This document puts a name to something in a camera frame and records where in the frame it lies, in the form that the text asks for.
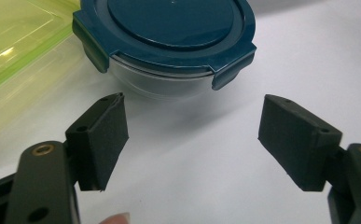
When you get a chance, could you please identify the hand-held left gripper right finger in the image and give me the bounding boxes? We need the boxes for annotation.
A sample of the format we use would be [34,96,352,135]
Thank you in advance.
[257,94,344,191]

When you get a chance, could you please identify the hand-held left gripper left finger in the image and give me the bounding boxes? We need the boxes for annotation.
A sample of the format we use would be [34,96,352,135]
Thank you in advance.
[65,91,130,191]

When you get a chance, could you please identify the round container with blue lid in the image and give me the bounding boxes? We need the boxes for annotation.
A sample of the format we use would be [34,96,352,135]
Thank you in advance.
[72,0,257,101]

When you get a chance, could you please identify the rectangular container with green lid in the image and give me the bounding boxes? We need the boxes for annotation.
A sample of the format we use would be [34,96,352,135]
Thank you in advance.
[0,0,90,147]

